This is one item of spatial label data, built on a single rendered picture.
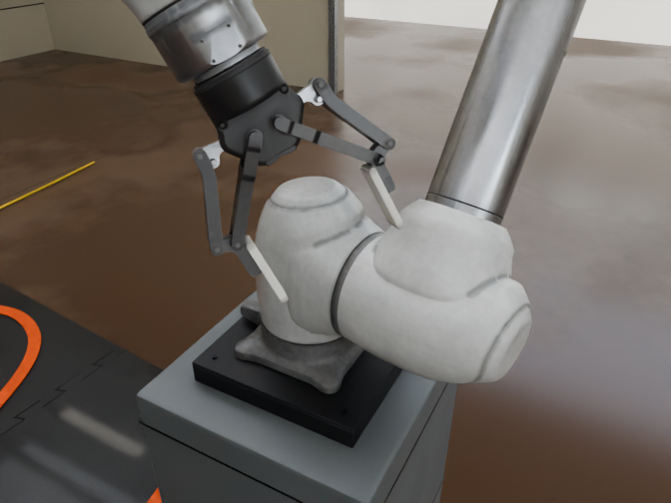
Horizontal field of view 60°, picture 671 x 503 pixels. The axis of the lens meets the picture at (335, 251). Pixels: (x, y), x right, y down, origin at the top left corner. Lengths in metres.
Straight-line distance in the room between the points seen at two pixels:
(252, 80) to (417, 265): 0.30
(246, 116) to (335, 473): 0.49
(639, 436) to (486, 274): 1.51
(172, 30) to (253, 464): 0.59
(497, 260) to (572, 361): 1.65
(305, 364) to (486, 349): 0.30
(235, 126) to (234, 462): 0.53
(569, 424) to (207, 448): 1.41
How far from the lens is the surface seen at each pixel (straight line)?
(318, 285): 0.74
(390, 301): 0.69
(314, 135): 0.53
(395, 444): 0.85
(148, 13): 0.51
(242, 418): 0.88
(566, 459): 1.98
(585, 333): 2.48
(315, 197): 0.76
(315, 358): 0.86
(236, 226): 0.54
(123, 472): 1.91
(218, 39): 0.49
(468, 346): 0.67
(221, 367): 0.91
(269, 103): 0.53
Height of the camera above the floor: 1.44
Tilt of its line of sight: 31 degrees down
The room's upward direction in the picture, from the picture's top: straight up
